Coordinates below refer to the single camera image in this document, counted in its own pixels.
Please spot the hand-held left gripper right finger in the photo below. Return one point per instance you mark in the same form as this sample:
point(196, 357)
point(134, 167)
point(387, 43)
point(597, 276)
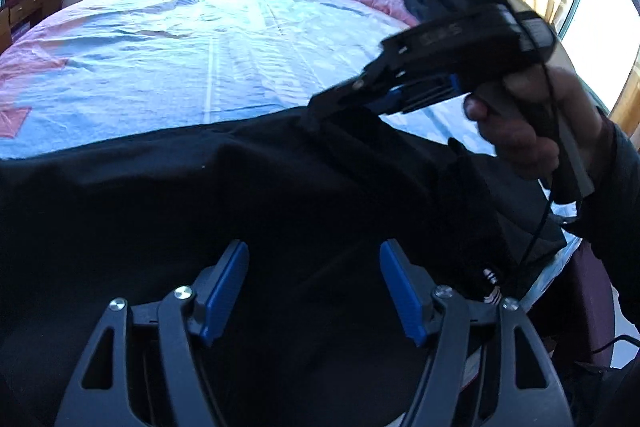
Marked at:
point(400, 292)

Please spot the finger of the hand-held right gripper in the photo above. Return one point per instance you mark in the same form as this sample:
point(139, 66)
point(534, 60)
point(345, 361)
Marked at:
point(387, 101)
point(340, 94)

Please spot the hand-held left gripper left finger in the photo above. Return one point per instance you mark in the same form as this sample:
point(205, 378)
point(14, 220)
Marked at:
point(225, 292)

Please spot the black pants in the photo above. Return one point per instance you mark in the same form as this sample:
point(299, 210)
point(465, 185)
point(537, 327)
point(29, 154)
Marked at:
point(200, 187)

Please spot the person's right forearm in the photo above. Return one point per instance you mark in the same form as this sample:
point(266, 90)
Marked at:
point(620, 187)

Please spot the person's right hand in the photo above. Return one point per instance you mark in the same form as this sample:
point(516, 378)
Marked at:
point(520, 142)

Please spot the large bright window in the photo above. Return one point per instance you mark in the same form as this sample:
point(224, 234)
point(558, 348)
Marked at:
point(605, 7)

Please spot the bed with light blue sheet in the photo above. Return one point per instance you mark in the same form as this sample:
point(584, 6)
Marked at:
point(200, 47)

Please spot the dark maroon cloth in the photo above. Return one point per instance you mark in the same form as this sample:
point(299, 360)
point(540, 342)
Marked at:
point(595, 297)

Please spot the brown wooden desk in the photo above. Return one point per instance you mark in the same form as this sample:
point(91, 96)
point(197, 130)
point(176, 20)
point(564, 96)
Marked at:
point(30, 4)

